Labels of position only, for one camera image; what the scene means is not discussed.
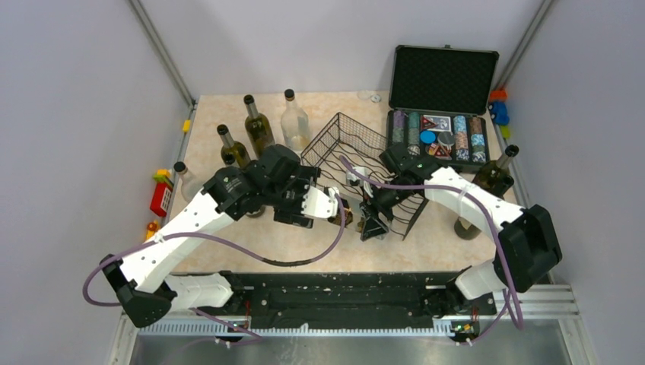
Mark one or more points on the green wine bottle left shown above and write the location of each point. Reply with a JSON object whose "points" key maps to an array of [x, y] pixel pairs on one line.
{"points": [[233, 153]]}

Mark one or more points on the square clear liquor bottle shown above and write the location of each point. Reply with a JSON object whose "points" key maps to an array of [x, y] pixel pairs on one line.
{"points": [[347, 211]]}

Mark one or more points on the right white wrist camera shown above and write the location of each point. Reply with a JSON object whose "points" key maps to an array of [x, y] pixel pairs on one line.
{"points": [[353, 179]]}

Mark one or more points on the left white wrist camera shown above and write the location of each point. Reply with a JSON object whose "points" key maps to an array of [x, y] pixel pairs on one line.
{"points": [[320, 202]]}

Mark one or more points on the black wire wine rack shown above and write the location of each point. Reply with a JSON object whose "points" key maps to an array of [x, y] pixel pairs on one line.
{"points": [[361, 145]]}

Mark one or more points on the dark bottle right front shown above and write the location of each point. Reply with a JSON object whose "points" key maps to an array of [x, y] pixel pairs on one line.
{"points": [[465, 230]]}

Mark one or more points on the clear tall glass bottle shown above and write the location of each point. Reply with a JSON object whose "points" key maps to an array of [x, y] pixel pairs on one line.
{"points": [[295, 124]]}

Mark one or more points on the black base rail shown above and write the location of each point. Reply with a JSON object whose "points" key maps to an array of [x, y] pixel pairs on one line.
{"points": [[389, 300]]}

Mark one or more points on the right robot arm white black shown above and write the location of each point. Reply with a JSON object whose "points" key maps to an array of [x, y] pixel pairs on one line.
{"points": [[527, 246]]}

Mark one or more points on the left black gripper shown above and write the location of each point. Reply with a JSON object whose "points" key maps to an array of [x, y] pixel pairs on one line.
{"points": [[293, 214]]}

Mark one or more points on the green wine bottle back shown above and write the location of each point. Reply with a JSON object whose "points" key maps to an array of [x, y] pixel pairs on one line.
{"points": [[257, 127]]}

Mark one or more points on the clear round bottle left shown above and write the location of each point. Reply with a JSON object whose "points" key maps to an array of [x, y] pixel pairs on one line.
{"points": [[191, 184]]}

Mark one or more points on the green wine bottle front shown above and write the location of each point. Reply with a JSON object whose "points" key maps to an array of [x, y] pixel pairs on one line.
{"points": [[255, 211]]}

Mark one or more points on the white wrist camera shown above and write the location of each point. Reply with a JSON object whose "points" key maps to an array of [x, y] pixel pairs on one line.
{"points": [[320, 202], [353, 179]]}

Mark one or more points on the red toy block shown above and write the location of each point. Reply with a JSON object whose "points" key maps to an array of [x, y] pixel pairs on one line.
{"points": [[162, 194]]}

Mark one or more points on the green wine bottle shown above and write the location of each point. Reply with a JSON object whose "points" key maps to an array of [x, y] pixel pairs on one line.
{"points": [[255, 211], [233, 153], [494, 177], [257, 127]]}

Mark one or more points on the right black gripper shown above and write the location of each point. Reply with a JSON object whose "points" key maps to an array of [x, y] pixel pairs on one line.
{"points": [[372, 226]]}

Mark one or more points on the black poker chip case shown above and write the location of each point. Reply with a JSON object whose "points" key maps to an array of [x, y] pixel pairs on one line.
{"points": [[437, 101]]}

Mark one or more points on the yellow toy car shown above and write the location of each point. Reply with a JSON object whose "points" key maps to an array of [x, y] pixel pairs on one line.
{"points": [[151, 229]]}

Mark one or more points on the blue orange toy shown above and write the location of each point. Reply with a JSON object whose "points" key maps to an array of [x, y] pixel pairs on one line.
{"points": [[498, 111]]}

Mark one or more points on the green wine bottle right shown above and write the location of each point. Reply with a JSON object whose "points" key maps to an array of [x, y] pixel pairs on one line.
{"points": [[494, 177]]}

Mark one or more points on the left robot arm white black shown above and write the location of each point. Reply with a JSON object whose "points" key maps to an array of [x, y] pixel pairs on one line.
{"points": [[143, 281]]}

